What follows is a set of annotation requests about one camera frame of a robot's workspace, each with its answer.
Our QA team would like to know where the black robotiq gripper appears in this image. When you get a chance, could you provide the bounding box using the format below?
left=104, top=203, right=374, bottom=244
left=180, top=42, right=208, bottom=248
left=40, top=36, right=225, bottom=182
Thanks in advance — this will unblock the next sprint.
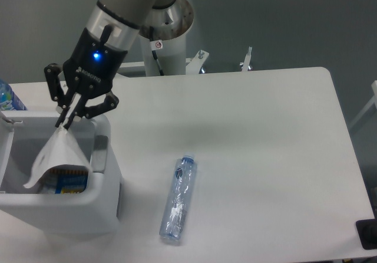
left=44, top=27, right=127, bottom=130

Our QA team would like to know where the white paper napkin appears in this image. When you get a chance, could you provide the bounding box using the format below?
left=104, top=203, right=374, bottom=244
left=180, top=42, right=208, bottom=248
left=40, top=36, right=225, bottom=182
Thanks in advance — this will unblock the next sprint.
left=23, top=125, right=93, bottom=189

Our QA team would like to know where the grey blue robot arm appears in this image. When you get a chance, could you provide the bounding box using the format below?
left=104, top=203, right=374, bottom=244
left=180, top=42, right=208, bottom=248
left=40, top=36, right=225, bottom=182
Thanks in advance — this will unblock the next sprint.
left=44, top=0, right=194, bottom=128

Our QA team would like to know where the white open trash can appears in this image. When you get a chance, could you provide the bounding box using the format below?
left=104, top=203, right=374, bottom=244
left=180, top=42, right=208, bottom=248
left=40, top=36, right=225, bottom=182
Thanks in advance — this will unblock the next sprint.
left=1, top=111, right=123, bottom=234

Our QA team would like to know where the blue labelled drink bottle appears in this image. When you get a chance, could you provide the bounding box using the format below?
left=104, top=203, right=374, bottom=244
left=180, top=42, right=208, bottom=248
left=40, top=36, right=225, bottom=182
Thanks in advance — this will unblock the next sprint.
left=1, top=80, right=27, bottom=111

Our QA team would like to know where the blue yellow snack wrapper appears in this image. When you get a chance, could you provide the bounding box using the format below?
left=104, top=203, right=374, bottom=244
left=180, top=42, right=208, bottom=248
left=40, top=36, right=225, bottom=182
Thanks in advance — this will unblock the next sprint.
left=49, top=169, right=88, bottom=194

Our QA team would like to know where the clear wrapper in bin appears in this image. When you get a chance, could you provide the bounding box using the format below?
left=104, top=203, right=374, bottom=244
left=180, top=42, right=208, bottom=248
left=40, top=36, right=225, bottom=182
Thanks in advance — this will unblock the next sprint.
left=38, top=175, right=58, bottom=194

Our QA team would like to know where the clear empty plastic bottle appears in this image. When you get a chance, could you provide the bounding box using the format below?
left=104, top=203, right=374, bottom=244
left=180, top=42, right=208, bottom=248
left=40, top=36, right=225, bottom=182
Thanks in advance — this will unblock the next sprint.
left=159, top=153, right=197, bottom=242

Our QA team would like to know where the black device at table edge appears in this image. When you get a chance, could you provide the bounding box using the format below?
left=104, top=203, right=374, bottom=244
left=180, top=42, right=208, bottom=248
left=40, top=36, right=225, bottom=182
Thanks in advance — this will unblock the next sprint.
left=356, top=219, right=376, bottom=250

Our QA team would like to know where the black cable on pedestal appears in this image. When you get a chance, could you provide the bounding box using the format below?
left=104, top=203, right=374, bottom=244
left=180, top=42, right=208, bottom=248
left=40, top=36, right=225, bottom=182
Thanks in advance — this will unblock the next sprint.
left=148, top=25, right=165, bottom=77

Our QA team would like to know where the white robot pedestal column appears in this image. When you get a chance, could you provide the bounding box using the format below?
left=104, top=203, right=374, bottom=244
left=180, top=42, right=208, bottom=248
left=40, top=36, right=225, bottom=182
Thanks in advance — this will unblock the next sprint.
left=139, top=0, right=194, bottom=77

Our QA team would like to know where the right white base bracket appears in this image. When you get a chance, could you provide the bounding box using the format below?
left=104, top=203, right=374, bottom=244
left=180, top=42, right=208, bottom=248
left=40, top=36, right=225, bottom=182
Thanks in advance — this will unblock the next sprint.
left=239, top=46, right=253, bottom=72

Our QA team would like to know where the white frame right edge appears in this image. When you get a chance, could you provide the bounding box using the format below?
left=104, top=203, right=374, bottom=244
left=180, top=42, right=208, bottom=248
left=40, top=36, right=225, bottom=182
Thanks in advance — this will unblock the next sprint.
left=349, top=81, right=376, bottom=133

